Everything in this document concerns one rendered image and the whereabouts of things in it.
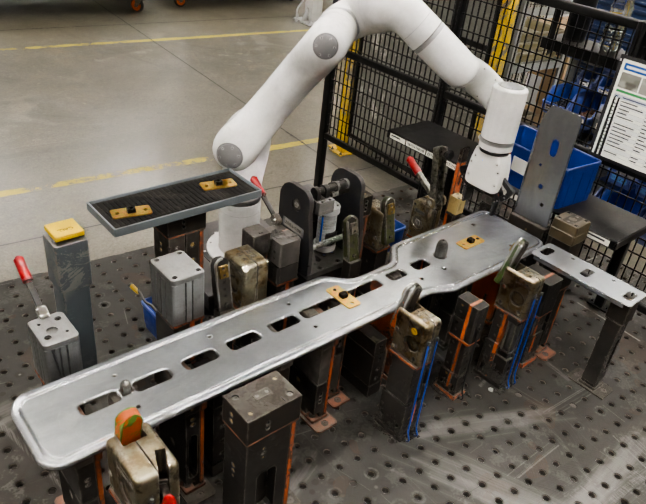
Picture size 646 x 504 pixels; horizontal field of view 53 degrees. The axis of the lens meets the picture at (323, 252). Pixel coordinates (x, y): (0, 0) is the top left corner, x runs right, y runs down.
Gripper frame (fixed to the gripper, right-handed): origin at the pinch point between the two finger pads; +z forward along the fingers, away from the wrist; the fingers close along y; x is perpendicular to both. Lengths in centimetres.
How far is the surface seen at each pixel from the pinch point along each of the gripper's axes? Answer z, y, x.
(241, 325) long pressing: 12, -4, -72
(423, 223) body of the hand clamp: 12.5, -14.4, -2.8
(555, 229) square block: 9.2, 11.0, 23.5
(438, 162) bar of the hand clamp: -6.0, -14.6, -1.7
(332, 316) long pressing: 12, 4, -53
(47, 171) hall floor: 113, -292, -15
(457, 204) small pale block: 7.1, -10.9, 6.2
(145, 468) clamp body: 6, 22, -107
